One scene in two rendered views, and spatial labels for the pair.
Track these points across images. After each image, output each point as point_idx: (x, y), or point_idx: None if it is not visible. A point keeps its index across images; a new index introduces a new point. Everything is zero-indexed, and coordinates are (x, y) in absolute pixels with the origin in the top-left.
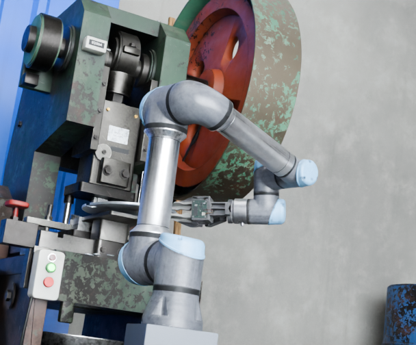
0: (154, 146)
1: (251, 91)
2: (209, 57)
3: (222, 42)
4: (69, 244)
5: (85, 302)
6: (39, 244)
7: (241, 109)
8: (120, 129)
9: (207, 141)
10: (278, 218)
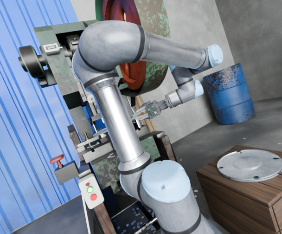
0: (99, 100)
1: (144, 26)
2: None
3: (117, 17)
4: (99, 152)
5: None
6: (85, 161)
7: None
8: None
9: (134, 66)
10: (200, 92)
